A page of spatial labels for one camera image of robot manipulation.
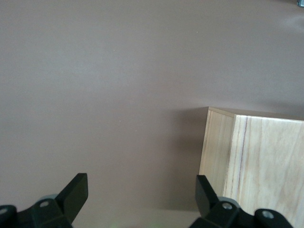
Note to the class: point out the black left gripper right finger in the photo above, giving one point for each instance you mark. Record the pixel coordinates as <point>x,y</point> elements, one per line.
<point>206,202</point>

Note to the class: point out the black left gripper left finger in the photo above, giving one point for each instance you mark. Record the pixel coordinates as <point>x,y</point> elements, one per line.
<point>66,202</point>

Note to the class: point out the wooden drawer cabinet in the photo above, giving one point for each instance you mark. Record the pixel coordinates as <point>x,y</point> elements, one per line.
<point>266,166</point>

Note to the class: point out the brown table mat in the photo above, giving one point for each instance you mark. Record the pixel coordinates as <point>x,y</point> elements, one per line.
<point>107,83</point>

